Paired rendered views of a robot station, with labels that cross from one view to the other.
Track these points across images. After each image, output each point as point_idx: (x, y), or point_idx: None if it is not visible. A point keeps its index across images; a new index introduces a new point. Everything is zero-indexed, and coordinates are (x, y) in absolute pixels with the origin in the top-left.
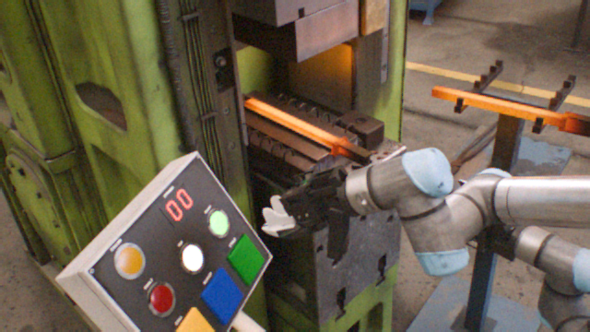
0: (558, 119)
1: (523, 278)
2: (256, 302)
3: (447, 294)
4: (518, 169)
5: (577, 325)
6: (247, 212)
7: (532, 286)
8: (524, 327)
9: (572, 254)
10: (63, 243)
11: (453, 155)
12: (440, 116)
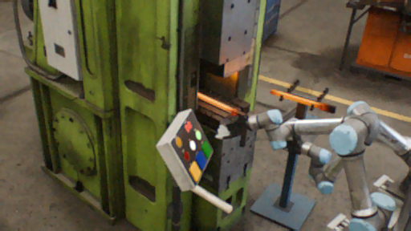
0: (319, 105)
1: (307, 185)
2: None
3: (270, 192)
4: None
5: (320, 174)
6: None
7: (311, 188)
8: (307, 205)
9: (319, 150)
10: (87, 156)
11: None
12: (266, 104)
